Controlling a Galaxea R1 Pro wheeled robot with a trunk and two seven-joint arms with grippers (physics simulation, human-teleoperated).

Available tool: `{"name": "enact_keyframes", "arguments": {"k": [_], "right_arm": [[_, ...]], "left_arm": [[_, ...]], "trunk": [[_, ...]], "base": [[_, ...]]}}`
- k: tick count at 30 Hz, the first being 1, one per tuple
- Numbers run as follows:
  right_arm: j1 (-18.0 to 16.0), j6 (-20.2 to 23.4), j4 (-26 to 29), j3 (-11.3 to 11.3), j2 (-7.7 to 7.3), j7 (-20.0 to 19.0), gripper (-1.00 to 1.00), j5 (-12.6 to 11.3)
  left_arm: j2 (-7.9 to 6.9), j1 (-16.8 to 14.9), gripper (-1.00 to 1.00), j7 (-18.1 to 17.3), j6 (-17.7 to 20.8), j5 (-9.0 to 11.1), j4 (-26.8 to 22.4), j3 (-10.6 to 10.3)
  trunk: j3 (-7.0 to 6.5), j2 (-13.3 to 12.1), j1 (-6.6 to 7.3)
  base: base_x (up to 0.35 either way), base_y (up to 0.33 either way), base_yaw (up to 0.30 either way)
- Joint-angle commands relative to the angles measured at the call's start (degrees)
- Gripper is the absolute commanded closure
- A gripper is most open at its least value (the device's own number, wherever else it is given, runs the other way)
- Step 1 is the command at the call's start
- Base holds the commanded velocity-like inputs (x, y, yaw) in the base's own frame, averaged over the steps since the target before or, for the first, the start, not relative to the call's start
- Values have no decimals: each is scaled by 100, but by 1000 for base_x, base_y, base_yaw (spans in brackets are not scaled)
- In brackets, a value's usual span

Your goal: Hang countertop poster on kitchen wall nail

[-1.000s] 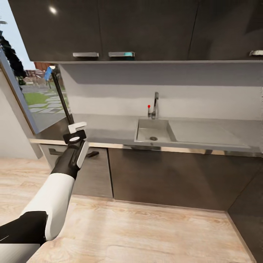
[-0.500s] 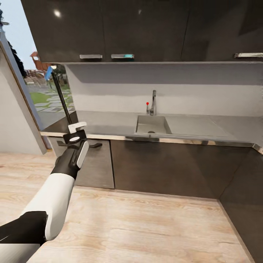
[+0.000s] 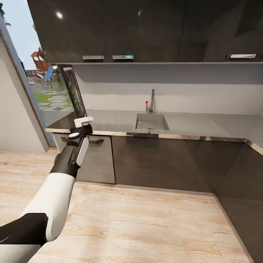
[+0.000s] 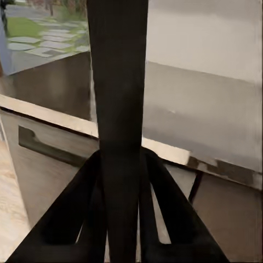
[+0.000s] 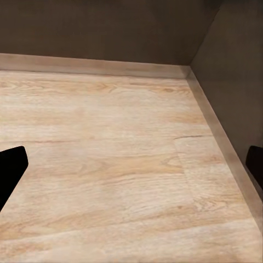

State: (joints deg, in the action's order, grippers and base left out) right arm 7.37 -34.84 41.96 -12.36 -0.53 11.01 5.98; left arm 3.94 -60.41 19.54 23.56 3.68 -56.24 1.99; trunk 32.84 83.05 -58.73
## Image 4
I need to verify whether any poster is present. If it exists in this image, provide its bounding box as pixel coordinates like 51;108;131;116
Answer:
86;0;149;263

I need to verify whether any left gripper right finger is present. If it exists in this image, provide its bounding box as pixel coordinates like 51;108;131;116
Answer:
139;147;230;263

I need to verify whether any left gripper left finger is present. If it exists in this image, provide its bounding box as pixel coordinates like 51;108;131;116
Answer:
5;150;107;263

